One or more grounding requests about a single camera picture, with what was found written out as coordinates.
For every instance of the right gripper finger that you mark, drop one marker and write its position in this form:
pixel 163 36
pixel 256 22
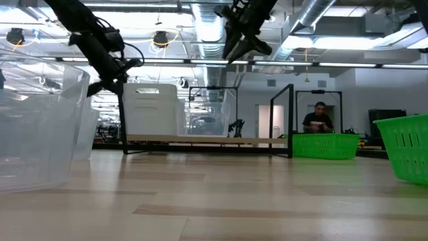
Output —
pixel 232 50
pixel 262 48

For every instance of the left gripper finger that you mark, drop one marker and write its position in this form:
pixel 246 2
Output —
pixel 116 87
pixel 95 89

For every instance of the clear plastic basket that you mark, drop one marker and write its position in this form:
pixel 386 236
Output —
pixel 87 134
pixel 207 120
pixel 36 134

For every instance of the green plastic mesh basket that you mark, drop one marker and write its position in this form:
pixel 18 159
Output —
pixel 324 146
pixel 406 150

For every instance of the small black background robot arm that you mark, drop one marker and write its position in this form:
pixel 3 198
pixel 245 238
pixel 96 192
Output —
pixel 236 128

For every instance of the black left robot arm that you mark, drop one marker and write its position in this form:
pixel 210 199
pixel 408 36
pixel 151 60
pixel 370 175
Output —
pixel 70 15

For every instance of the ceiling light strip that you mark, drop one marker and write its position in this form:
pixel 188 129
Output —
pixel 219 62
pixel 347 65
pixel 284 63
pixel 404 66

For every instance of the person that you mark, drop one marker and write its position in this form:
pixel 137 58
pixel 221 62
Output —
pixel 317 122

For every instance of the black cabinet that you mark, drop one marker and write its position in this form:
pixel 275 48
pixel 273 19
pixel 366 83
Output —
pixel 384 122

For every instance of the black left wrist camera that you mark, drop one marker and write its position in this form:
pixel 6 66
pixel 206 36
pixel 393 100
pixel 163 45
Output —
pixel 113 40

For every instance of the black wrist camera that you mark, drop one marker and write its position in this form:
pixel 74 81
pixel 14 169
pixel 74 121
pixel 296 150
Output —
pixel 113 40
pixel 224 11

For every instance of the silver ventilation duct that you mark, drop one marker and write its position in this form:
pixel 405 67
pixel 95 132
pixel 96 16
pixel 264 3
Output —
pixel 210 40
pixel 301 23

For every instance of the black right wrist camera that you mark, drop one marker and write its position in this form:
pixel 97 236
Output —
pixel 224 11

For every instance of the black background rig frame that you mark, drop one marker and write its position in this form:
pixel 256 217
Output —
pixel 214 87
pixel 319 91

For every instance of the black frame wooden shelf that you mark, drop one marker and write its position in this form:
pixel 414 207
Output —
pixel 207 139

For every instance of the black aluminium table frame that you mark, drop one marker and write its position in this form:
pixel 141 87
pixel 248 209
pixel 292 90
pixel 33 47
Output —
pixel 200 147

